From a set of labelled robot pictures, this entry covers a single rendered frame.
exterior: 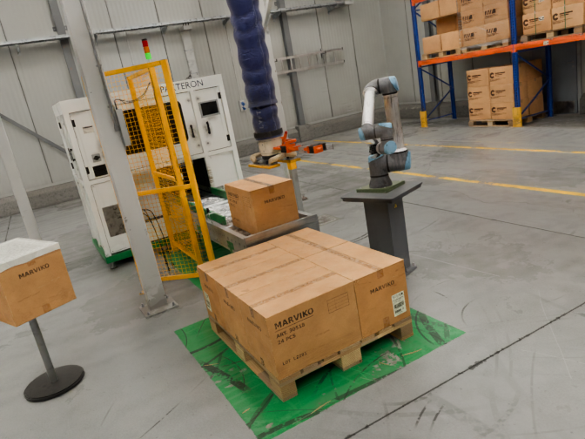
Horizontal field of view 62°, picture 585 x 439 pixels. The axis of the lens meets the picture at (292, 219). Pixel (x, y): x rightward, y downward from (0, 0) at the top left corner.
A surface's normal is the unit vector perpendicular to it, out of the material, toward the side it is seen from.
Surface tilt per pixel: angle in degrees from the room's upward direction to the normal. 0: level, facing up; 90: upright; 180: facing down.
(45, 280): 90
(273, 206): 90
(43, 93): 90
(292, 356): 90
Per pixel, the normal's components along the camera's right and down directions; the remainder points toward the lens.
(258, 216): 0.47, 0.16
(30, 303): 0.78, 0.03
